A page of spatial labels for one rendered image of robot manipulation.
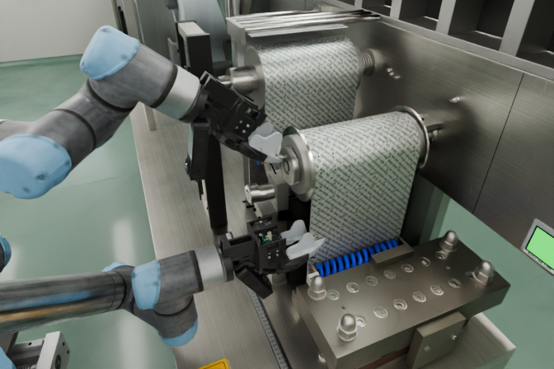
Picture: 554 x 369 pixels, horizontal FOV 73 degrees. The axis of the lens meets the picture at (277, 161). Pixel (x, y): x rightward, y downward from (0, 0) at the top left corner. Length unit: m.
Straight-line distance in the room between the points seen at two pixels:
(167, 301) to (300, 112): 0.49
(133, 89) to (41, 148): 0.14
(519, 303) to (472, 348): 1.46
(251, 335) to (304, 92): 0.54
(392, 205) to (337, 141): 0.22
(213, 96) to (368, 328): 0.48
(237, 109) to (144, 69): 0.15
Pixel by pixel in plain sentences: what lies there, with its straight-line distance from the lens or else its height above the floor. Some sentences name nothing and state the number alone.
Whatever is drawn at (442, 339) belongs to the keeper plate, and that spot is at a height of 0.98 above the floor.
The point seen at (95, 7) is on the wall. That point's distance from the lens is 6.13.
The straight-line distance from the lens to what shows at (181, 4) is 1.56.
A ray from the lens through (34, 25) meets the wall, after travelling 6.24.
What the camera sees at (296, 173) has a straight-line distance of 0.68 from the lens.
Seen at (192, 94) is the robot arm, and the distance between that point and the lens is 0.58.
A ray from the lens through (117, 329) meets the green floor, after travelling 2.11.
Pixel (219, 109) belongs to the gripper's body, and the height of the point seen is 1.38.
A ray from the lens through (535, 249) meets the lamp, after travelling 0.79.
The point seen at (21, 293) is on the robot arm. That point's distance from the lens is 0.67.
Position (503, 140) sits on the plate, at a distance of 0.77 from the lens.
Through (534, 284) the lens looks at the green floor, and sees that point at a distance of 2.53.
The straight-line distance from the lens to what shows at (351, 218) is 0.79.
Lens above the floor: 1.64
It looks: 32 degrees down
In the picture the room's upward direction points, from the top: straight up
